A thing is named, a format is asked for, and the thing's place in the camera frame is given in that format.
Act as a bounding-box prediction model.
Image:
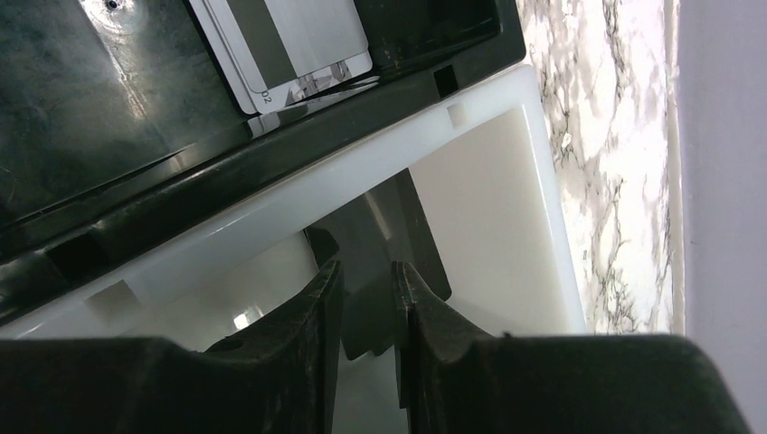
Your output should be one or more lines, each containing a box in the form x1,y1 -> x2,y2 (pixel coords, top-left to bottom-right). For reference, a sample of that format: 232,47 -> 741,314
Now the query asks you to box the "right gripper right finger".
392,262 -> 749,433

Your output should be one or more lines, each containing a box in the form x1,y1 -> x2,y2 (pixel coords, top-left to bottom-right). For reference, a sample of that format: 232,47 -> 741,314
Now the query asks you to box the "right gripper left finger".
1,260 -> 344,433

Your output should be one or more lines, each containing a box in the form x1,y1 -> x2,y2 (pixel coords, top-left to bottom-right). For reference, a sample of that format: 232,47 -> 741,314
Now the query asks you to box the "black magnetic stripe card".
304,170 -> 452,361

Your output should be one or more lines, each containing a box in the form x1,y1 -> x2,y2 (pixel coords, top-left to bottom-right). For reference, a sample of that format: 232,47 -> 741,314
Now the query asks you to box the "silver card in tray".
190,0 -> 373,115

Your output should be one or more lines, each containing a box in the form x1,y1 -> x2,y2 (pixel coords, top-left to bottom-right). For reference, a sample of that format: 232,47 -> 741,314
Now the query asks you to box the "white middle sorting tray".
1,66 -> 585,433

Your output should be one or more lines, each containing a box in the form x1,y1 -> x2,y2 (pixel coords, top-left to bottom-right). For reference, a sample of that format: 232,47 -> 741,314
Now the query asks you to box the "black left sorting tray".
1,1 -> 526,323

